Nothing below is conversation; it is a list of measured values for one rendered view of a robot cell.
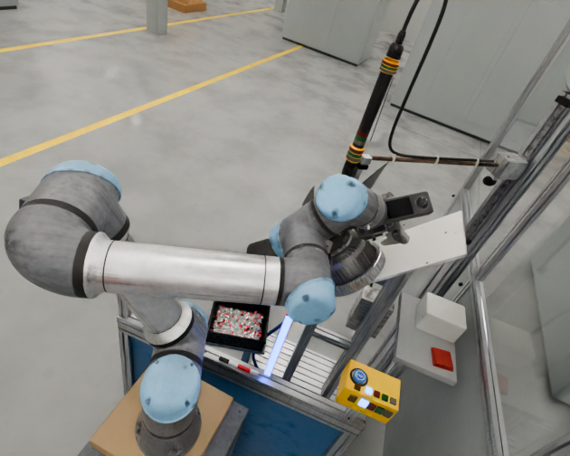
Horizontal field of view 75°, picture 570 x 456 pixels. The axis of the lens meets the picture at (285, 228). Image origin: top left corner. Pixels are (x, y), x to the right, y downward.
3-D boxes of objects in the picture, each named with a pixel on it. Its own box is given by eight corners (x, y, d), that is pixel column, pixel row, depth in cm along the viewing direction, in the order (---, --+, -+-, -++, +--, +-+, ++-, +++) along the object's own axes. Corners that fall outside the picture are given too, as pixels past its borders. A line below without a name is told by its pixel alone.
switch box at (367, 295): (377, 324, 183) (395, 296, 169) (375, 338, 176) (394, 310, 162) (348, 312, 185) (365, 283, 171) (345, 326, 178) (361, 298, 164)
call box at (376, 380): (387, 395, 117) (401, 379, 110) (384, 426, 109) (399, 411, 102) (339, 375, 119) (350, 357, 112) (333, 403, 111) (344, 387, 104)
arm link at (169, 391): (135, 436, 78) (132, 408, 69) (149, 375, 88) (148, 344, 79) (193, 439, 80) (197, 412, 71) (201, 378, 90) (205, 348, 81)
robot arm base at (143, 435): (177, 475, 83) (179, 459, 76) (120, 441, 85) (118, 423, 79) (212, 413, 94) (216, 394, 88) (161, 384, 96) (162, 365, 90)
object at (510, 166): (504, 170, 138) (518, 150, 133) (517, 182, 133) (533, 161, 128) (483, 169, 134) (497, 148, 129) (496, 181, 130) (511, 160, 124)
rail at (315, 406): (357, 426, 127) (365, 416, 122) (356, 438, 124) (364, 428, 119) (124, 321, 136) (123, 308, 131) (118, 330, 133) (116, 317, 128)
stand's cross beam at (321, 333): (349, 344, 180) (352, 339, 178) (347, 351, 177) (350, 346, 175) (313, 328, 182) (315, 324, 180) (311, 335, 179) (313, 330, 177)
